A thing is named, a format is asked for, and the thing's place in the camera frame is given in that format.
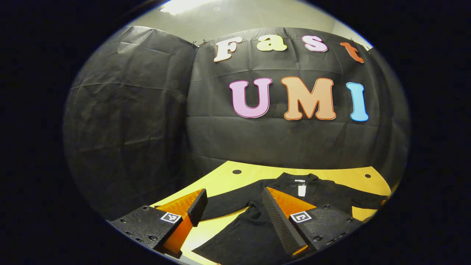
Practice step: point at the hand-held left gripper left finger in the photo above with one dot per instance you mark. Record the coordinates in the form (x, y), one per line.
(198, 206)

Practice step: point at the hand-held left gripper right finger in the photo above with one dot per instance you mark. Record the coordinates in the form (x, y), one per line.
(281, 224)

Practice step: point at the black knit cardigan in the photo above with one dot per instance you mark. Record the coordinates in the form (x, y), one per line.
(250, 235)

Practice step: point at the white hang tag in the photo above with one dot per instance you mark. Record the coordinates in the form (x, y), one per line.
(302, 190)

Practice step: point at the black backdrop cloth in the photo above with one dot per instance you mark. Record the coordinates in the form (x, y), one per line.
(276, 140)

